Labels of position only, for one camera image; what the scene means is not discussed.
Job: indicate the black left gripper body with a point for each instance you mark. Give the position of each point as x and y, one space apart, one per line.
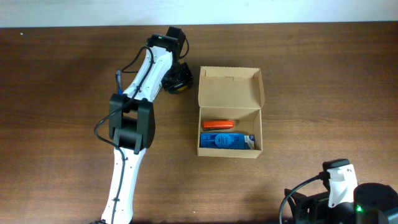
178 80

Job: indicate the small white staples box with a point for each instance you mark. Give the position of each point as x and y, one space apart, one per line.
249 142

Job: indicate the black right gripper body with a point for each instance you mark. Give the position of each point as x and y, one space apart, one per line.
298 203

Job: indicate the blue plastic battery holder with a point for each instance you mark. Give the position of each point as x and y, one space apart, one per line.
222 140

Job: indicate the blue ballpoint pen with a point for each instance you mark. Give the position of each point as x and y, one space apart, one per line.
119 81

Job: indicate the orange stapler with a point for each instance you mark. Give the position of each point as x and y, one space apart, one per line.
217 125

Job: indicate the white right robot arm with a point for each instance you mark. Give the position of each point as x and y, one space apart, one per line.
373 203

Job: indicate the cardboard box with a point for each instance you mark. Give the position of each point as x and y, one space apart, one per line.
236 94

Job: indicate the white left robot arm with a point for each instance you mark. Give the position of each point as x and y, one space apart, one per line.
131 115

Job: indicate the yellow tape roll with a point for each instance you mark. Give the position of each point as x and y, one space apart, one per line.
178 91

